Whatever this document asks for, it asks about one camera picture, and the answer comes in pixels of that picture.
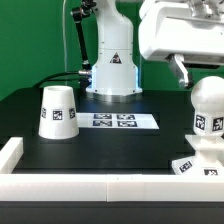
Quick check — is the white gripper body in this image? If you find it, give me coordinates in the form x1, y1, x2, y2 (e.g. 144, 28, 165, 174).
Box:
138, 0, 224, 65

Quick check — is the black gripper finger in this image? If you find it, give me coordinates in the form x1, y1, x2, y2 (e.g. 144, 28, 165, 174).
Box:
168, 54, 193, 89

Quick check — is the white lamp bulb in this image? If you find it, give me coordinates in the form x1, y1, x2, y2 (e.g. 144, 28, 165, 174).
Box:
191, 76, 224, 137

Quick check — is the white lamp base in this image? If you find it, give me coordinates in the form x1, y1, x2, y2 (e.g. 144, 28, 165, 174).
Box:
172, 135, 224, 176

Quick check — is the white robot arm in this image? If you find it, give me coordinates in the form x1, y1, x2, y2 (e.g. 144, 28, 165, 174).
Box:
87, 0, 224, 101

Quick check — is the white lamp shade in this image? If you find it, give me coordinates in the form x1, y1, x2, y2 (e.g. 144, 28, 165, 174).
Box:
39, 86, 79, 140

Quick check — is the white marker sheet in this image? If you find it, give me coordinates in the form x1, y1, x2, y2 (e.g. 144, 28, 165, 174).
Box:
77, 112, 159, 130

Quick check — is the white left fence bar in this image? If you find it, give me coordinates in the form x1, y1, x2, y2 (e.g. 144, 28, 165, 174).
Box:
0, 137, 24, 174

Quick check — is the white fence bar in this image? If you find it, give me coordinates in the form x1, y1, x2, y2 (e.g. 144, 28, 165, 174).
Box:
0, 137, 24, 174
0, 174, 224, 202

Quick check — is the white front fence bar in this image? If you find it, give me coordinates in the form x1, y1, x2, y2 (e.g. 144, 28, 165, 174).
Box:
0, 174, 224, 202

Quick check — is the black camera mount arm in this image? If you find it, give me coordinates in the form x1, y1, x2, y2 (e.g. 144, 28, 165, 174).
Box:
70, 0, 98, 88

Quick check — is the white thin cable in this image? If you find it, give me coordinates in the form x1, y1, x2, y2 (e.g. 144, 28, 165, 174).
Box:
61, 0, 69, 73

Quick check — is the black cable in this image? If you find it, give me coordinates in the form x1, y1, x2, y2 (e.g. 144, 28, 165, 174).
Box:
33, 69, 93, 89

